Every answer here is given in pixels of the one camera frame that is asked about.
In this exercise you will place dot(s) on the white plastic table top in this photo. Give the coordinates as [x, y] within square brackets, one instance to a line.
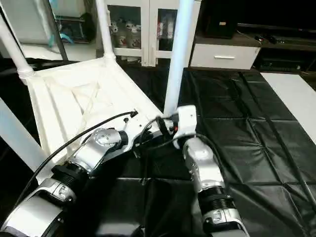
[64, 103]

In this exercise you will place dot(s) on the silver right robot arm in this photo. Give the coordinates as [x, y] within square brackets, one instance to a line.
[202, 163]

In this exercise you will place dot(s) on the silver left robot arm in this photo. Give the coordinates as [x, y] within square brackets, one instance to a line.
[94, 148]

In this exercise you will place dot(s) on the black mat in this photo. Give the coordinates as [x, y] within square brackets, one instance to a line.
[247, 138]

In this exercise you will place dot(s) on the white drawer unit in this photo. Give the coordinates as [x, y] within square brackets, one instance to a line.
[224, 57]

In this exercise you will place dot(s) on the white glass door cabinet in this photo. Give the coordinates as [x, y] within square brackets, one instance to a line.
[148, 29]

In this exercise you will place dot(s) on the black speaker box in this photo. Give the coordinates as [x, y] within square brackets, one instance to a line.
[219, 24]

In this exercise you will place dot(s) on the clear plastic storage box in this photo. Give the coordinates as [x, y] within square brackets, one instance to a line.
[74, 27]

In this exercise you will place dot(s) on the dark low tv stand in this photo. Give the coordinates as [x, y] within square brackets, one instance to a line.
[281, 44]

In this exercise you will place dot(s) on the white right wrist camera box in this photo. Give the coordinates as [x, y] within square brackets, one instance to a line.
[185, 118]

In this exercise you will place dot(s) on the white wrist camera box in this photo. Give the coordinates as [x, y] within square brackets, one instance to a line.
[140, 129]
[185, 118]

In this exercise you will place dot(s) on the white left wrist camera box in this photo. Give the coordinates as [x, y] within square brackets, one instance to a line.
[140, 129]

